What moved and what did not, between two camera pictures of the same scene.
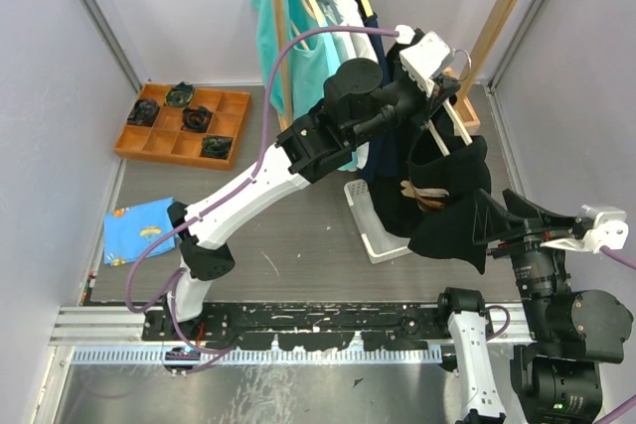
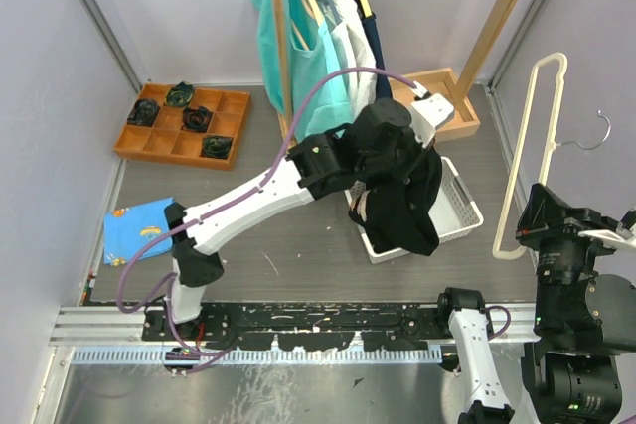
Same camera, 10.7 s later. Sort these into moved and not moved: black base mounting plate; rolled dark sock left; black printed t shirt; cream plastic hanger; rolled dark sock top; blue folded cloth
Moved: cream plastic hanger; black printed t shirt
Not moved: black base mounting plate; rolled dark sock left; blue folded cloth; rolled dark sock top
